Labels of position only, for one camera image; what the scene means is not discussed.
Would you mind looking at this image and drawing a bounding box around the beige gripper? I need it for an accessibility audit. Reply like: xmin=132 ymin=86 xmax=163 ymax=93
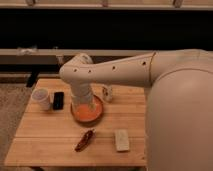
xmin=70 ymin=83 xmax=95 ymax=111

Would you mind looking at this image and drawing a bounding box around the white sponge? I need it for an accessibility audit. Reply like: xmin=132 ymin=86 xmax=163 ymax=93
xmin=115 ymin=129 xmax=130 ymax=152

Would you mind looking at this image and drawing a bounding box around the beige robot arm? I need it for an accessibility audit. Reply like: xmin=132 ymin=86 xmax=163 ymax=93
xmin=60 ymin=49 xmax=213 ymax=171

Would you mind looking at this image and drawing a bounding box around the orange bowl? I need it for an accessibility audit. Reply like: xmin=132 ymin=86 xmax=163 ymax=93
xmin=71 ymin=95 xmax=104 ymax=124

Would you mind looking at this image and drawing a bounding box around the black rectangular box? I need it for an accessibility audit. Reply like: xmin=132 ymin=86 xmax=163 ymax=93
xmin=53 ymin=92 xmax=64 ymax=110

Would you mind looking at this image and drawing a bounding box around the small white bottle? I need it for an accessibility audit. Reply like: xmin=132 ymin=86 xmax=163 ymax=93
xmin=102 ymin=85 xmax=113 ymax=102

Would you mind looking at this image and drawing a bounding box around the white paper cup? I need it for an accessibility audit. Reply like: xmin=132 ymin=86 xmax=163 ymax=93
xmin=31 ymin=88 xmax=51 ymax=110

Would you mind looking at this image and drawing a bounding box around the red chili pepper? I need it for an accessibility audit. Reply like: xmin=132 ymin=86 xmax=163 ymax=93
xmin=75 ymin=129 xmax=94 ymax=152

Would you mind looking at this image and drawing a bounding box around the wooden rail frame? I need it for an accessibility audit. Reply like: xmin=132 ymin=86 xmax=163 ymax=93
xmin=0 ymin=48 xmax=148 ymax=65

